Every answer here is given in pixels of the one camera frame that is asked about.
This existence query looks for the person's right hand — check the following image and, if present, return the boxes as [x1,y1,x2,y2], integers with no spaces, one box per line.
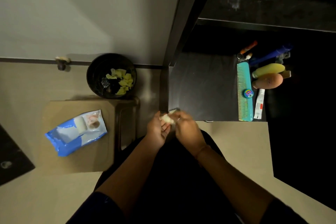
[169,111,208,158]

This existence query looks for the person's left hand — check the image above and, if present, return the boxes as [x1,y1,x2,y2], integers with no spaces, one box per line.
[146,111,172,150]

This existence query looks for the white wet wipe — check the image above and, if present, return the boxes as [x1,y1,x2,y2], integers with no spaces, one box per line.
[159,108,182,125]

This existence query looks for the white tube with red label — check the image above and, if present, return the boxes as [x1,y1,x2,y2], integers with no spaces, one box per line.
[253,89,266,120]

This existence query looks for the teal wide-tooth comb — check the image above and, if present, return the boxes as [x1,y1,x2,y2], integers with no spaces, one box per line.
[237,61,254,122]

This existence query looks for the pink makeup sponge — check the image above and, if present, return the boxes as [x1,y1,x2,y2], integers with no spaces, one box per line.
[252,73,284,90]

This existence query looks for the metal keyring with white charm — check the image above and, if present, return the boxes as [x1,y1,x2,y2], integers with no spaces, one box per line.
[237,52,253,62]

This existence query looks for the yellow makeup sponge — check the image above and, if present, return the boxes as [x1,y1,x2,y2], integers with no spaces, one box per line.
[251,63,286,79]

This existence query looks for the orange lip balm stick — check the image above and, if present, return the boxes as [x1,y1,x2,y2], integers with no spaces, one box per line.
[240,40,258,55]

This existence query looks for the blue plastic bottle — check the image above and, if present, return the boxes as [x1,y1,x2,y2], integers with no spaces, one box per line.
[249,44,293,66]

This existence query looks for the person's left forearm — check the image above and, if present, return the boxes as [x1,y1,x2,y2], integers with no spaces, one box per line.
[96,140,164,217]

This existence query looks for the person's right forearm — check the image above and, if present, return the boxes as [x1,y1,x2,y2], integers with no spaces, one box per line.
[195,144,275,224]

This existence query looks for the person's dark trousers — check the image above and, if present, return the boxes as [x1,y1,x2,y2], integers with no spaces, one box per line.
[93,129,237,224]

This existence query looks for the pink wrist thread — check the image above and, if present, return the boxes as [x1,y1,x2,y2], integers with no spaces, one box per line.
[195,144,212,160]

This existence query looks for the yellow crumpled wipes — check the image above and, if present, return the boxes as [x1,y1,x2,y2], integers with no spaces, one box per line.
[106,68,134,96]

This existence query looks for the beige plastic stool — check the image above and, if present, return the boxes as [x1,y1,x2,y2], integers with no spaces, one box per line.
[39,97,140,174]

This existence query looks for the black round waste bin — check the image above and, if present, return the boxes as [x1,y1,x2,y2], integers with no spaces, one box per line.
[86,53,138,100]

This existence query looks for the blue wet wipes pack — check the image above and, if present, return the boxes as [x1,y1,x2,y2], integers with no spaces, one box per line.
[44,110,108,158]

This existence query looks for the blue patterned left sleeve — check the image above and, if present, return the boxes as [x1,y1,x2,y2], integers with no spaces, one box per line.
[65,191,126,224]

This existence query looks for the blue patterned sleeve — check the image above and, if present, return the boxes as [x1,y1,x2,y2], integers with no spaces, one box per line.
[260,197,310,224]
[65,191,126,224]

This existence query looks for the metal cabinet hinge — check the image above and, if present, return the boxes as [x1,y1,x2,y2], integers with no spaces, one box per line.
[275,51,292,79]

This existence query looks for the blue patterned right sleeve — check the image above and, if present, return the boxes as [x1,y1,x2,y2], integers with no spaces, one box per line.
[260,197,310,224]

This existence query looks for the dark furniture piece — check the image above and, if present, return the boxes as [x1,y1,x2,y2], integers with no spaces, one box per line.
[0,124,36,186]

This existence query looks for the dark cabinet shelf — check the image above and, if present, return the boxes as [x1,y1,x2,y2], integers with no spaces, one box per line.
[198,0,336,33]

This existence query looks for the pale cabinet door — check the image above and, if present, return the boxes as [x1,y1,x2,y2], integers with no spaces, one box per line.
[0,0,186,66]

